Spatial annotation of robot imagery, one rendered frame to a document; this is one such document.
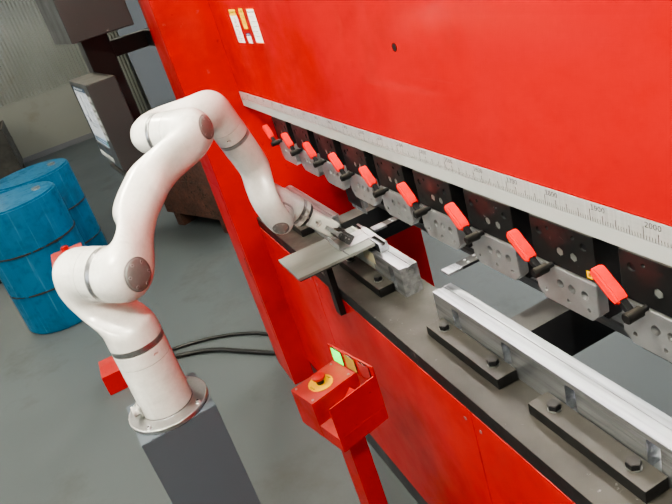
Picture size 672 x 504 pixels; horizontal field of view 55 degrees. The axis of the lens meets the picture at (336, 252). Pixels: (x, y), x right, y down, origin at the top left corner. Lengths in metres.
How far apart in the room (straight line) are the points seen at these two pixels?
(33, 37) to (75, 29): 8.56
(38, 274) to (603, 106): 4.10
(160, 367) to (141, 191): 0.39
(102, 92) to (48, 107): 8.60
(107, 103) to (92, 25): 0.29
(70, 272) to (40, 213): 3.16
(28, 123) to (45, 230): 6.82
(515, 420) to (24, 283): 3.78
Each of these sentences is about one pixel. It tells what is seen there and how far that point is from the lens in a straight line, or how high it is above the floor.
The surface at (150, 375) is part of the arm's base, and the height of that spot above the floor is 1.13.
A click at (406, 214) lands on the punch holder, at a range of 1.62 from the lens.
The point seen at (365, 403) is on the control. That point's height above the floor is 0.75.
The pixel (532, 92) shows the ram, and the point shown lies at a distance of 1.06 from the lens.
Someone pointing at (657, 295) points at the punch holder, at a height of 1.28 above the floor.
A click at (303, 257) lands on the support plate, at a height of 1.00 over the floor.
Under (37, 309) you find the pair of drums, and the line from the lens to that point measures 4.80.
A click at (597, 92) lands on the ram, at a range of 0.96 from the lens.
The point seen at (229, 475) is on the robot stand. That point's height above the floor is 0.80.
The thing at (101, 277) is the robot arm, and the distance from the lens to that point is 1.37.
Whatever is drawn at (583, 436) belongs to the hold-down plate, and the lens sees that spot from 1.36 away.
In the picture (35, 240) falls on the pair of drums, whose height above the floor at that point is 0.65.
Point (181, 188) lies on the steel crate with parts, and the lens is 5.48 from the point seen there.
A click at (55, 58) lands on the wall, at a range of 11.33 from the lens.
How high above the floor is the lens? 1.86
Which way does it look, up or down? 25 degrees down
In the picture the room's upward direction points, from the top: 17 degrees counter-clockwise
